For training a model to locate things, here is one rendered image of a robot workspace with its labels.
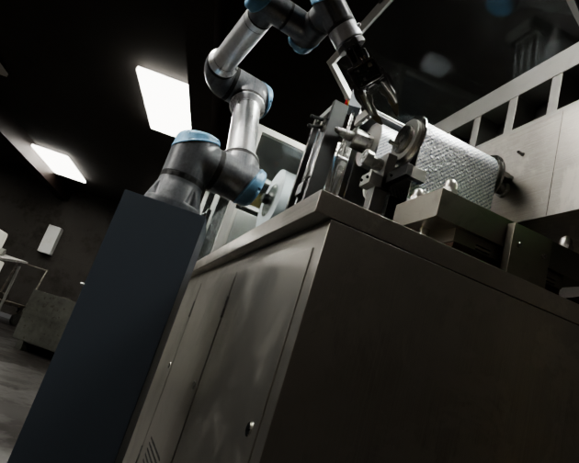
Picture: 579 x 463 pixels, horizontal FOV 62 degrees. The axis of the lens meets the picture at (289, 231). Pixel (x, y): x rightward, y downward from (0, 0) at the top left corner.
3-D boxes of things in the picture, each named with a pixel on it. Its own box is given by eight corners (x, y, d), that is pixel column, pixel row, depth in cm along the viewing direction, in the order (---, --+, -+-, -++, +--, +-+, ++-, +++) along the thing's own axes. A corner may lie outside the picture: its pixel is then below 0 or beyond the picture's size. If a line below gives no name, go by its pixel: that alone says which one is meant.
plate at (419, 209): (390, 229, 105) (396, 204, 107) (527, 289, 116) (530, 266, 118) (436, 215, 91) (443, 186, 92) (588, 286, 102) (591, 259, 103)
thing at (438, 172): (401, 219, 112) (418, 150, 117) (480, 254, 118) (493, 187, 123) (402, 219, 111) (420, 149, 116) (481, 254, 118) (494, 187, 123)
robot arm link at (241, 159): (198, 197, 130) (221, 85, 166) (246, 219, 136) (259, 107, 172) (219, 169, 122) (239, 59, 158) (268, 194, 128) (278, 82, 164)
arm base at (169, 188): (136, 195, 115) (152, 159, 118) (143, 211, 130) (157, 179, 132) (197, 216, 116) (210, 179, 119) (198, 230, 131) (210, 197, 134)
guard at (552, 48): (333, 62, 224) (334, 62, 224) (382, 158, 225) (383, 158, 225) (506, -129, 127) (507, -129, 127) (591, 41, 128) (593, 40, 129)
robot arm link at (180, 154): (155, 175, 129) (174, 130, 132) (200, 195, 134) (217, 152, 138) (166, 163, 118) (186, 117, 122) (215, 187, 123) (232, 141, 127)
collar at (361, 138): (344, 149, 149) (349, 131, 151) (360, 157, 151) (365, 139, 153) (354, 142, 143) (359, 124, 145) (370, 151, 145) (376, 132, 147)
